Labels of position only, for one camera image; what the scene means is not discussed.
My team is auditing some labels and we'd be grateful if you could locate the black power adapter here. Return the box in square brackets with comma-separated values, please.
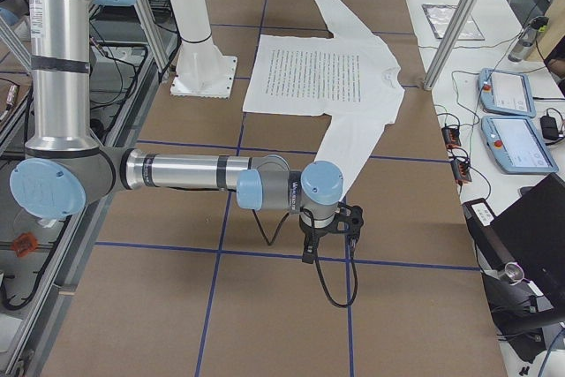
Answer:
[539, 115, 560, 141]

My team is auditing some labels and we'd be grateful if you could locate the white camera pole with base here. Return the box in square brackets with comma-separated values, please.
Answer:
[170, 0, 237, 98]

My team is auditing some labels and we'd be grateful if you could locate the white long-sleeve printed shirt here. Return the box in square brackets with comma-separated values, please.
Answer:
[243, 0, 404, 190]

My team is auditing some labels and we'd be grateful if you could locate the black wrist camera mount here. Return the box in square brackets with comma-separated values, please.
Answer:
[329, 202, 364, 253]

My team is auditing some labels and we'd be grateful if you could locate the aluminium side frame rail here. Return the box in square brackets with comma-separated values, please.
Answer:
[1, 41, 160, 376]

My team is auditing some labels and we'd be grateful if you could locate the lower blue teach pendant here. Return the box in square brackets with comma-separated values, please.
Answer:
[480, 116, 559, 175]

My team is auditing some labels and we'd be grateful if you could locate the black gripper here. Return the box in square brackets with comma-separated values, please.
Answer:
[299, 218, 327, 263]

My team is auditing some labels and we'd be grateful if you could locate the aluminium frame post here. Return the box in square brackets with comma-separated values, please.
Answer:
[423, 0, 478, 91]

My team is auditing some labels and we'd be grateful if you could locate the clear water bottle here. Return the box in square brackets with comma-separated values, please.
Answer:
[508, 15, 549, 63]

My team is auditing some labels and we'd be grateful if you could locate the orange black connector box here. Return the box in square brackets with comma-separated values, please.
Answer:
[441, 126, 462, 149]
[450, 158, 472, 185]

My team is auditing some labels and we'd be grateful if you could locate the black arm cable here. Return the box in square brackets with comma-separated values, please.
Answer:
[251, 207, 359, 307]

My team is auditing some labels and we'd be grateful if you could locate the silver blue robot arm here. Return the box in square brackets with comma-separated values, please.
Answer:
[10, 0, 350, 263]

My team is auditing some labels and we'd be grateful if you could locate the blue teach pendant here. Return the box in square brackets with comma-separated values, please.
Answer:
[480, 116, 559, 175]
[478, 68, 536, 117]

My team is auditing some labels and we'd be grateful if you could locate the upper blue teach pendant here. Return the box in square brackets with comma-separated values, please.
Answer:
[478, 68, 536, 117]

